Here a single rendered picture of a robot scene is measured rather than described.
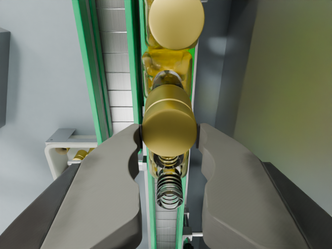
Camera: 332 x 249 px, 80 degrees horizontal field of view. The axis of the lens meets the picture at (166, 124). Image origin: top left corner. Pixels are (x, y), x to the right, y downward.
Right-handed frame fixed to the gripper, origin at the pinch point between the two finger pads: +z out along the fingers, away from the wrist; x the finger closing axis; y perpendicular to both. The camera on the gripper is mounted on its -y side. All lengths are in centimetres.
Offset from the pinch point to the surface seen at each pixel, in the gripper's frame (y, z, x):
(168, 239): 59, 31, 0
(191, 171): 41, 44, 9
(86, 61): -0.1, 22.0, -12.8
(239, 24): -5.0, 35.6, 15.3
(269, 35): -4.1, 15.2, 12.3
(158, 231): 55, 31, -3
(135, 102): 6.9, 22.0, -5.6
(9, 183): 46, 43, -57
